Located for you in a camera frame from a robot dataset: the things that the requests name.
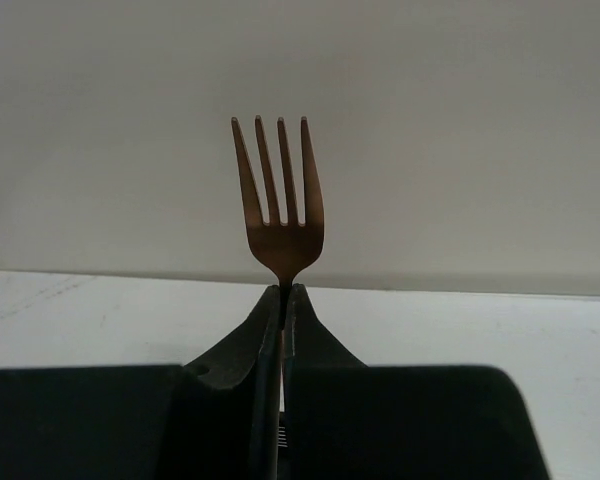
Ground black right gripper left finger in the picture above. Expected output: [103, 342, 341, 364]
[0, 286, 282, 479]

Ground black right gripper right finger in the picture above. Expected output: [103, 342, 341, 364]
[284, 284, 549, 479]

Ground copper rose-gold fork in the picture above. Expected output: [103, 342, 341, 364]
[231, 117, 325, 342]

